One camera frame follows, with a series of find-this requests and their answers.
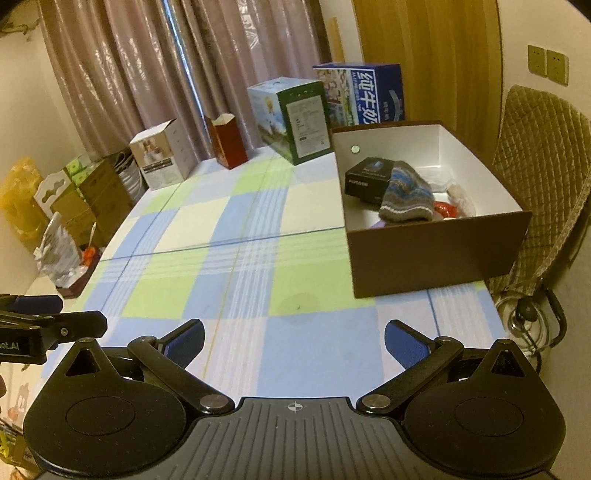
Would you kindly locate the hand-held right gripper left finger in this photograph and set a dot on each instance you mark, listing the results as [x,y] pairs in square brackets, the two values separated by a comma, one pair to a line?
[184,341]

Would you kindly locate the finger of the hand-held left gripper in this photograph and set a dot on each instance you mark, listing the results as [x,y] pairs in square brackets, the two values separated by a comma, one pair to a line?
[39,304]
[78,325]

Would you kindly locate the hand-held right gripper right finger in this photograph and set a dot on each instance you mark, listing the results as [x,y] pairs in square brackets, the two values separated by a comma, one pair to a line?
[408,344]

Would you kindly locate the brown storage box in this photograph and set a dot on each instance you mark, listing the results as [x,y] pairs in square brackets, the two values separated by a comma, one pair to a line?
[438,258]

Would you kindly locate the red packet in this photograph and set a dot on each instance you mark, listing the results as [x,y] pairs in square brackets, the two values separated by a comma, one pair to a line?
[445,210]

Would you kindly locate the striped knit sock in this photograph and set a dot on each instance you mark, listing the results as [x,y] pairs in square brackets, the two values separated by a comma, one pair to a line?
[406,198]

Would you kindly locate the black product box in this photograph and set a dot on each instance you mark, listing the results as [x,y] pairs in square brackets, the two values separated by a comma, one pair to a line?
[364,180]

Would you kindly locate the dark red tray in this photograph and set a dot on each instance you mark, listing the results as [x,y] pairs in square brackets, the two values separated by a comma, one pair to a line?
[81,277]

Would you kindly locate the silver foil bag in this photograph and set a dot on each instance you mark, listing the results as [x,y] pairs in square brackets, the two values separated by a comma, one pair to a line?
[57,254]

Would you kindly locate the yellow plastic bag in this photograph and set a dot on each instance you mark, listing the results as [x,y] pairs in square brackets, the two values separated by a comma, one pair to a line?
[18,198]

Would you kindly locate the brown cardboard box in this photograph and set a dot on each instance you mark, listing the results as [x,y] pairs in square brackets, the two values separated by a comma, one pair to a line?
[104,198]

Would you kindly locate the green packets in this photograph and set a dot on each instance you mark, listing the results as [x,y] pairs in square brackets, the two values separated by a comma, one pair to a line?
[77,168]

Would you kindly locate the striped bag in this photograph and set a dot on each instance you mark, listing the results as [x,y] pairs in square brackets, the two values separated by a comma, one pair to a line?
[127,173]

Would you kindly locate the white carton box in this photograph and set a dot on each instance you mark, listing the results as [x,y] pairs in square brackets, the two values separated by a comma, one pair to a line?
[159,157]

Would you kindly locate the dark red paper box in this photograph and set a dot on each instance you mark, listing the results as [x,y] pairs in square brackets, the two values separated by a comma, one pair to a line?
[228,143]

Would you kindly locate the quilted chair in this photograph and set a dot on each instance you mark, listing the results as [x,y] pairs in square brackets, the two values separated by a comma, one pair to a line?
[540,161]

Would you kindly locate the green milk carton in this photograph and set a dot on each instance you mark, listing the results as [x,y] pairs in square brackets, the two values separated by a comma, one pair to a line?
[286,124]

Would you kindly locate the blue milk carton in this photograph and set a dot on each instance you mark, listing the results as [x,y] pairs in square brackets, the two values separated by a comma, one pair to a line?
[369,92]

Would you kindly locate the pink curtain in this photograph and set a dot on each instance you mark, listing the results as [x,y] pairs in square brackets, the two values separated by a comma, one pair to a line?
[161,69]

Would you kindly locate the wooden door panel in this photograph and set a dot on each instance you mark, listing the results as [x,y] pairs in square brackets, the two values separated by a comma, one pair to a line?
[425,46]

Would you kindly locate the wall outlet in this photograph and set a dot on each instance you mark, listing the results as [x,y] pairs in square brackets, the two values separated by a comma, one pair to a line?
[536,59]
[557,67]

